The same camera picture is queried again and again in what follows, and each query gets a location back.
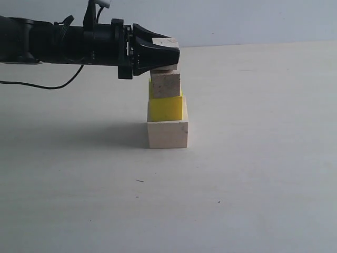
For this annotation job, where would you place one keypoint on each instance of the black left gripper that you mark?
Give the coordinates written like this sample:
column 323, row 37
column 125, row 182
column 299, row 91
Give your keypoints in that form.
column 148, row 56

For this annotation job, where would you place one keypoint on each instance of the small wooden cube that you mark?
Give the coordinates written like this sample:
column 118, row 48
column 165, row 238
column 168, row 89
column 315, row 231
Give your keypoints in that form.
column 166, row 43

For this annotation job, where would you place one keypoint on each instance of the yellow cube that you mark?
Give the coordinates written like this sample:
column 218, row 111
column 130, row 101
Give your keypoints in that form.
column 164, row 109

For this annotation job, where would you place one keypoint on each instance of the medium wooden cube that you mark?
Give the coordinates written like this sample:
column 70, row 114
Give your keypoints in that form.
column 165, row 83

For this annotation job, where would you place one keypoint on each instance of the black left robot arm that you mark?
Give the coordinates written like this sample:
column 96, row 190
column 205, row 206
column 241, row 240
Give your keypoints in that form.
column 25, row 41

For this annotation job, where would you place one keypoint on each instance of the large wooden cube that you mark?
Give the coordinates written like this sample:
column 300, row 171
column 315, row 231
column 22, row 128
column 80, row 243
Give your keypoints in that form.
column 168, row 134

